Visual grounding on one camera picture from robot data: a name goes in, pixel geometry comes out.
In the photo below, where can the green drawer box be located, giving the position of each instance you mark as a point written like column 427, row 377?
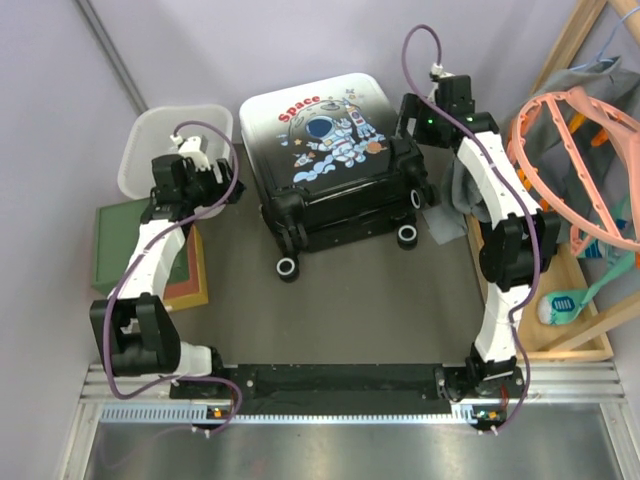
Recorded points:
column 115, row 237

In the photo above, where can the white teal sock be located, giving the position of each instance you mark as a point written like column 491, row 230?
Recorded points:
column 556, row 310

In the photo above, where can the pink round clip hanger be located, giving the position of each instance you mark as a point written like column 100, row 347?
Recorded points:
column 622, row 132

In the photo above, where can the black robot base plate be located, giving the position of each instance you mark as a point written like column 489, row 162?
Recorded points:
column 353, row 389

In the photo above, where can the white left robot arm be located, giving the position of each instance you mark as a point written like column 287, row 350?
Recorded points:
column 134, row 332

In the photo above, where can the white plastic basket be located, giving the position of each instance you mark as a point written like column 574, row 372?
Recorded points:
column 150, row 138

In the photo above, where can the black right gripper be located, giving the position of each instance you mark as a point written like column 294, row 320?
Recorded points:
column 407, row 118

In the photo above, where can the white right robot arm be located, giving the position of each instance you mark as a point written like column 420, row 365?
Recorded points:
column 519, row 237

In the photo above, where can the white black space suitcase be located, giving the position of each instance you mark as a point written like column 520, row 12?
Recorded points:
column 331, row 168

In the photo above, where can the grey shirt on hanger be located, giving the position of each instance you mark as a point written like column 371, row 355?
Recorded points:
column 606, row 80

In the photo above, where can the aluminium rail frame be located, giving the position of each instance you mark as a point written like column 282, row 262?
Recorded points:
column 559, row 421

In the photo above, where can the wooden clothes rack frame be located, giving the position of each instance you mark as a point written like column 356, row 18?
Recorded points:
column 615, row 187

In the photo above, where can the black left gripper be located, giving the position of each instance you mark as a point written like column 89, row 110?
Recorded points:
column 220, row 182

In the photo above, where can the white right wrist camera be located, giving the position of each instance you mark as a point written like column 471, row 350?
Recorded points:
column 438, row 72

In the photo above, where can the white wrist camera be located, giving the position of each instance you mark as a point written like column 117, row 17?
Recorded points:
column 438, row 72
column 194, row 148

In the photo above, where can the light blue wire hanger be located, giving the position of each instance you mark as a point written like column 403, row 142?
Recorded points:
column 605, row 45

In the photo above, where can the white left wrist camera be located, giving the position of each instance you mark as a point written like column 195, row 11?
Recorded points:
column 194, row 148

